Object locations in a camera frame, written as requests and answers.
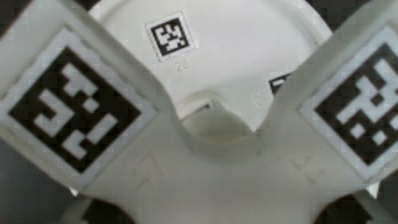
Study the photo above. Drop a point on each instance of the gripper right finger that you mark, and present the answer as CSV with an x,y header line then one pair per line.
x,y
353,210

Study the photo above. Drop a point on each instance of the white cross-shaped table base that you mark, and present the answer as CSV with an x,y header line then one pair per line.
x,y
89,122

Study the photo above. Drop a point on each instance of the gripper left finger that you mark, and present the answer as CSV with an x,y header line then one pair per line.
x,y
92,211

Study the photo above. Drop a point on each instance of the white table leg cylinder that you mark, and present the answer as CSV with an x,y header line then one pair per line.
x,y
209,121

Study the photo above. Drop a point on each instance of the white round table top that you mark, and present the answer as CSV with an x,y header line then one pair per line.
x,y
220,46

